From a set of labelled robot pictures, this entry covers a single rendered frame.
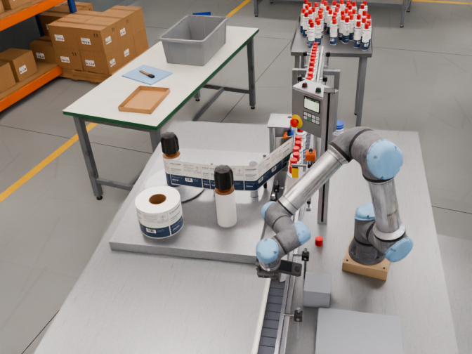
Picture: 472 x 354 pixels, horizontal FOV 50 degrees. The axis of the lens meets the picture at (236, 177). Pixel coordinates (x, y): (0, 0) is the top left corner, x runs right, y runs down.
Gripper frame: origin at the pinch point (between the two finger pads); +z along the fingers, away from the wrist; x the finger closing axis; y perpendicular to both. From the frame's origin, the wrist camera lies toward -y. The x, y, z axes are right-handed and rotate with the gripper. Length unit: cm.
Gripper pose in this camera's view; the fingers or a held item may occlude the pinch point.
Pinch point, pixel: (279, 275)
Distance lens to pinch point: 200.4
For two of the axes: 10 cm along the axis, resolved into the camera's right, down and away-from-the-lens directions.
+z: 1.4, 4.2, 9.0
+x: -1.4, 9.1, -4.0
